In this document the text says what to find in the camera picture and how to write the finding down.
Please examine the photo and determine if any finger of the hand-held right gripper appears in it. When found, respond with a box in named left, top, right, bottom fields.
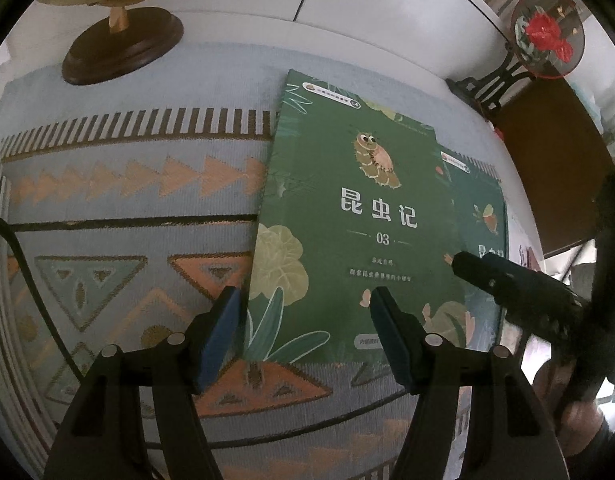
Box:
left=480, top=252, right=581, bottom=306
left=451, top=251, right=563, bottom=331

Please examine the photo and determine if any black cable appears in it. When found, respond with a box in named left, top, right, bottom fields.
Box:
left=0, top=210, right=88, bottom=386

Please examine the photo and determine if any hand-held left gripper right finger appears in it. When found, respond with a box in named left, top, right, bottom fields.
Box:
left=369, top=286, right=573, bottom=480

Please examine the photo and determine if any person's right hand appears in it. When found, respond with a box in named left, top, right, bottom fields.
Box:
left=531, top=355, right=613, bottom=458

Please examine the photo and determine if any green book with caterpillar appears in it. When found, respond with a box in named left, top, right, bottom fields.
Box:
left=246, top=69, right=475, bottom=363

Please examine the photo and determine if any round fan ornament on stand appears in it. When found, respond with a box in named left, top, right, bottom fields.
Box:
left=446, top=0, right=587, bottom=117

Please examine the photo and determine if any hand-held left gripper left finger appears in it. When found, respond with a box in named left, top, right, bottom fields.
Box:
left=42, top=286, right=244, bottom=480

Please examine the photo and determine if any green white patterned panel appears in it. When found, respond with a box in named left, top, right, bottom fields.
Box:
left=585, top=67, right=615, bottom=158

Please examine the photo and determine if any dark brown board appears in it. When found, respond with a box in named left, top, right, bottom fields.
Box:
left=490, top=76, right=615, bottom=258

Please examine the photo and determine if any green book with butterfly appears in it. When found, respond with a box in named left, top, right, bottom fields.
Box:
left=437, top=146, right=511, bottom=351

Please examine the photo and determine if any beige globe on wooden stand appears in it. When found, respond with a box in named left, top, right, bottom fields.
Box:
left=37, top=0, right=205, bottom=87

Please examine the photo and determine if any light blue patterned mat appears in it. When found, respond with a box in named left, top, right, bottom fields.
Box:
left=0, top=40, right=518, bottom=480

